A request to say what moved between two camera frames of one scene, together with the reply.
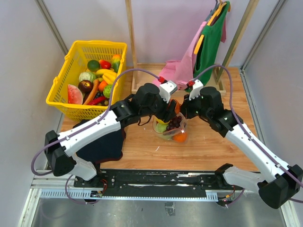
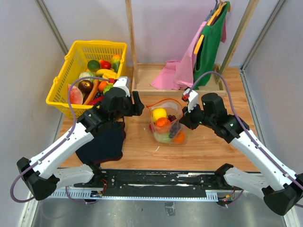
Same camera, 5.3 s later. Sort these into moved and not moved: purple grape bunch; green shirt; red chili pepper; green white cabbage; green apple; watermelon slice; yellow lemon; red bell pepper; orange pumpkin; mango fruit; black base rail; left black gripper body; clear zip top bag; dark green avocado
Moved: purple grape bunch; yellow lemon; left black gripper body; clear zip top bag; orange pumpkin; green apple
Not moved: green shirt; green white cabbage; black base rail; dark green avocado; mango fruit; red chili pepper; watermelon slice; red bell pepper
